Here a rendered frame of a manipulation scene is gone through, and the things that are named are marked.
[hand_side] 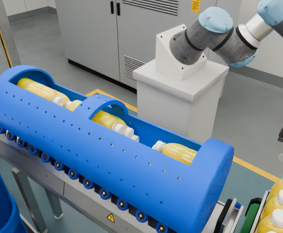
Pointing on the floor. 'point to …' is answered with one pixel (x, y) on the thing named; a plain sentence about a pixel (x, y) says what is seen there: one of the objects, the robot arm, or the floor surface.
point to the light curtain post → (4, 32)
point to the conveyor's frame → (253, 203)
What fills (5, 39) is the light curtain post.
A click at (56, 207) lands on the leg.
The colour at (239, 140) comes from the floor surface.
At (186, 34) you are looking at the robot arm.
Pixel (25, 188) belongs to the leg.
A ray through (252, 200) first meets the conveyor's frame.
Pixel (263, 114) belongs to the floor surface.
